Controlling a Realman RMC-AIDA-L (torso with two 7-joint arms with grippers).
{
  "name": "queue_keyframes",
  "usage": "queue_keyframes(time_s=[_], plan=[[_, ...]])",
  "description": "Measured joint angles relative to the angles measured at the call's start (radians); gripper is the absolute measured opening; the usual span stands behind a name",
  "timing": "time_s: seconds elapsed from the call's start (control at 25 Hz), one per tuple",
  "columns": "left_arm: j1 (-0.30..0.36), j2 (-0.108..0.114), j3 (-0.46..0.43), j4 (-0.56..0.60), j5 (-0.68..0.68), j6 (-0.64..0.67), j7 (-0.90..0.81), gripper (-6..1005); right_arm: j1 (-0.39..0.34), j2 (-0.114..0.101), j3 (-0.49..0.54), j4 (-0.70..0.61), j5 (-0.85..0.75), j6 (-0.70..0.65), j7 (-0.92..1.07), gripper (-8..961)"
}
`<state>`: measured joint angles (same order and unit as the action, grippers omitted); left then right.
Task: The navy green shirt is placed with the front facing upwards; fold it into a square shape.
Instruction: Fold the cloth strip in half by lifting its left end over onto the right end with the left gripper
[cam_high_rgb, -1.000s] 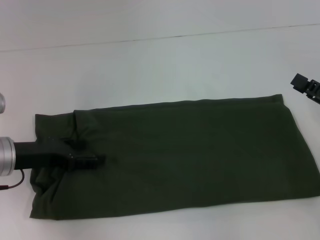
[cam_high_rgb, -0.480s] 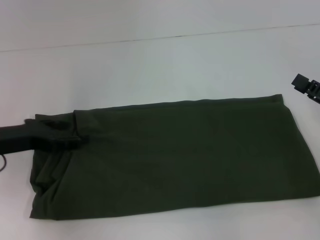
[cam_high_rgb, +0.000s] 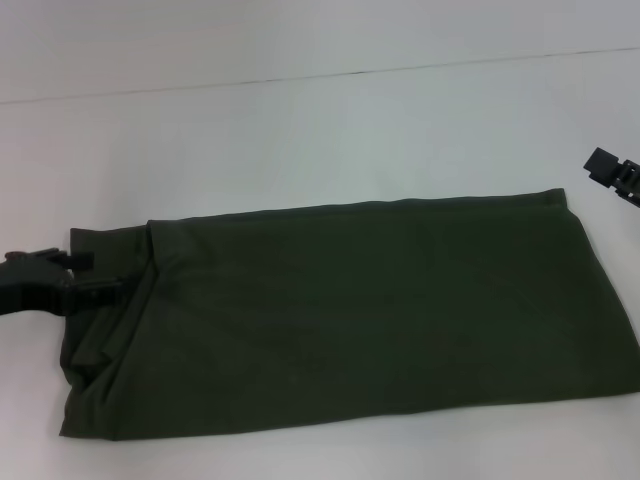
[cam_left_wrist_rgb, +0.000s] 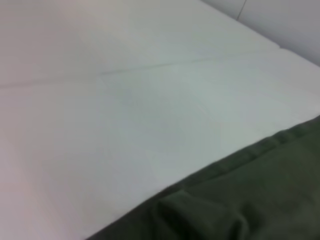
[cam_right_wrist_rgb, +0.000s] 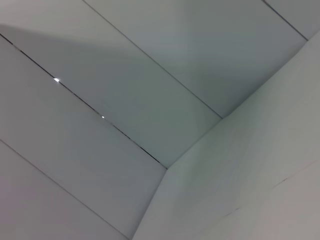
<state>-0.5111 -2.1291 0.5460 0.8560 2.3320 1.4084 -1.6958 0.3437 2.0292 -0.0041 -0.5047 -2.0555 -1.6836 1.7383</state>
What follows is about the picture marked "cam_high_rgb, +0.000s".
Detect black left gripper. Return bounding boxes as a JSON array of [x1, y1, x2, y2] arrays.
[[0, 246, 125, 319]]

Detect dark green printed T-shirt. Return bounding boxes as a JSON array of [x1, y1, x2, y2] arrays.
[[57, 187, 640, 442]]

